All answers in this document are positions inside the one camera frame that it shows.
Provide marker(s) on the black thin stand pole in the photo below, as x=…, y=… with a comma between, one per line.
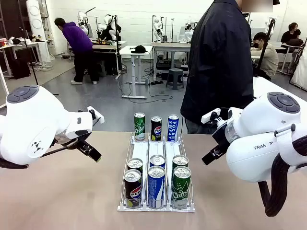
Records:
x=27, y=43

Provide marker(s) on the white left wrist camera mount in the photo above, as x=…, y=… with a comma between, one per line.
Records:
x=97, y=117

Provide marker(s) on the white black humanoid robot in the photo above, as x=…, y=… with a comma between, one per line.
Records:
x=109, y=26

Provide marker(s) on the black cap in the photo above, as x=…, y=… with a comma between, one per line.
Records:
x=139, y=49

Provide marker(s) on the black bag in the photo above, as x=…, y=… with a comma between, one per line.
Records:
x=20, y=69

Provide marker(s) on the blue Pocari Sweat can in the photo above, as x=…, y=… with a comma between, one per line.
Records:
x=156, y=187
x=173, y=128
x=157, y=160

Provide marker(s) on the white standing desk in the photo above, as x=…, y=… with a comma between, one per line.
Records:
x=135, y=57

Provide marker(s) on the green Chilsung cider can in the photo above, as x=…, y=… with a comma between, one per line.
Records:
x=139, y=126
x=180, y=160
x=181, y=188

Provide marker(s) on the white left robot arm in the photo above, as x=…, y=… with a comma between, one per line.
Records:
x=36, y=124

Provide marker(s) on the grey wall electrical panel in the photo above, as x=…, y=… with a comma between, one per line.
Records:
x=49, y=26

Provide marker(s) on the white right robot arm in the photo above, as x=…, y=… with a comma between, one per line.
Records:
x=263, y=134

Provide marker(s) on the black Pepsi can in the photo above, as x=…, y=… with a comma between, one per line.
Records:
x=135, y=163
x=156, y=128
x=132, y=189

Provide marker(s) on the seated person in black top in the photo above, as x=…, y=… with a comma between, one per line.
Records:
x=291, y=34

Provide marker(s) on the wooden-top work table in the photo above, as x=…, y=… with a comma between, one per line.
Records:
x=108, y=46

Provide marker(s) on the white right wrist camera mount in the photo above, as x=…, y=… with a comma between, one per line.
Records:
x=211, y=116

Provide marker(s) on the person in purple hoodie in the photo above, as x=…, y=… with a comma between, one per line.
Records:
x=76, y=43

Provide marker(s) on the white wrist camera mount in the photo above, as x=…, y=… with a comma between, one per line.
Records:
x=211, y=116
x=97, y=117

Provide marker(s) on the black tripod stand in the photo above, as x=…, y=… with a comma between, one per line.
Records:
x=265, y=45

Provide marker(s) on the seated person with face mask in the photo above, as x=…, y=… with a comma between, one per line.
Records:
x=266, y=57

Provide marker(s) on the white can dispenser rack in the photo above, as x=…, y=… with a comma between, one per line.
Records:
x=156, y=148

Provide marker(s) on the person in dark jacket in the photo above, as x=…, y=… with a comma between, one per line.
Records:
x=216, y=67

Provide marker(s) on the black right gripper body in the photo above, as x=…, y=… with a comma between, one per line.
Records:
x=221, y=137

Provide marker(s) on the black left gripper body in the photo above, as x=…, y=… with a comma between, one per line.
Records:
x=69, y=141

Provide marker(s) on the grey-framed work table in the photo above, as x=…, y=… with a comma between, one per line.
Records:
x=170, y=45

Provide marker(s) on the grey plastic stool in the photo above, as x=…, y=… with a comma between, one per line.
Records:
x=175, y=77

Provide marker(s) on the white tower air conditioner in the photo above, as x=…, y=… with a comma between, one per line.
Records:
x=36, y=24

